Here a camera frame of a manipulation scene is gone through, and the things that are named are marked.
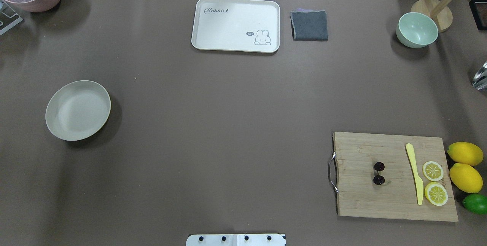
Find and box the upper lemon slice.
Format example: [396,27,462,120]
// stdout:
[422,161,444,182]

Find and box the lower lemon slice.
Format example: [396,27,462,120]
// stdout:
[424,182,448,206]

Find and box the lower dark red cherry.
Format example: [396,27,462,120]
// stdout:
[372,175,385,185]

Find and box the whole lemon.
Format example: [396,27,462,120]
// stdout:
[449,163,484,194]
[447,141,484,166]

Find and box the bamboo cutting board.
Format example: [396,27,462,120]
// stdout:
[331,132,458,223]

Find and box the yellow plastic knife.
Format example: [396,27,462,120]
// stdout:
[405,143,424,206]

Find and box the dark red cherry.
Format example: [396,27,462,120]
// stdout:
[372,175,385,185]
[373,162,385,172]

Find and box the beige round plate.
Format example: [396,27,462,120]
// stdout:
[45,80,111,141]

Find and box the grey folded cloth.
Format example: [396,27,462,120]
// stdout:
[290,9,329,41]

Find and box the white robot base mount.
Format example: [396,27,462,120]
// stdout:
[186,233,286,246]

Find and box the steel ice scoop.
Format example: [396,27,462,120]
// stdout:
[471,62,487,91]

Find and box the mint green bowl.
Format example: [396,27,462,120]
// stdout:
[395,12,439,48]

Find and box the wooden cup rack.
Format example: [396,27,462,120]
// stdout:
[411,0,453,33]

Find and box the lemon slice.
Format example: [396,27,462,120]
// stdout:
[422,161,444,182]
[424,182,448,206]

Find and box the upper whole lemon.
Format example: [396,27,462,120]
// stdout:
[447,141,484,166]

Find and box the green lime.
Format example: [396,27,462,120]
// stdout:
[462,194,487,215]

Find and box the lower whole lemon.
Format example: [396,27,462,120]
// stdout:
[449,163,484,194]

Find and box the upper dark red cherry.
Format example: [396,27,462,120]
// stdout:
[373,162,385,172]

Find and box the white rabbit tray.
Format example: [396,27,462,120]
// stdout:
[191,0,280,53]

